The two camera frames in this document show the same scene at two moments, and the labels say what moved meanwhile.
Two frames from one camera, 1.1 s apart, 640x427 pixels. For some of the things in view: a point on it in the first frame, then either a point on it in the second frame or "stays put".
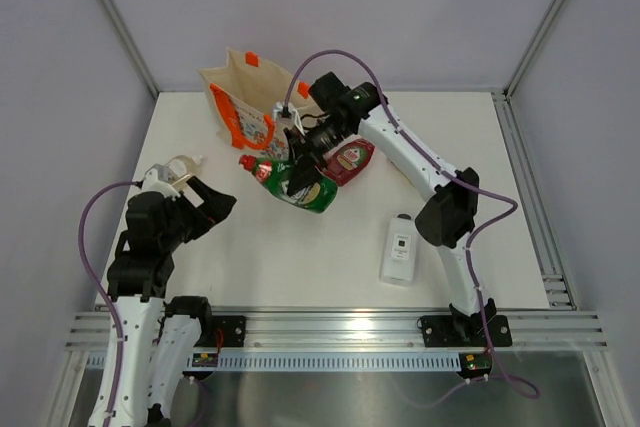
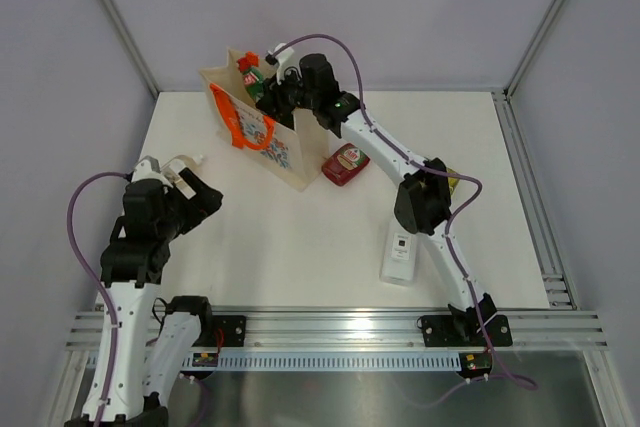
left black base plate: x=233 y=329 stays put
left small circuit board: x=205 y=359 stays put
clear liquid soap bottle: x=177 y=168 stays put
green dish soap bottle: x=316 y=196 -> x=253 y=77
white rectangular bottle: x=398 y=251 stays put
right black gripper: x=304 y=172 -> x=270 y=103
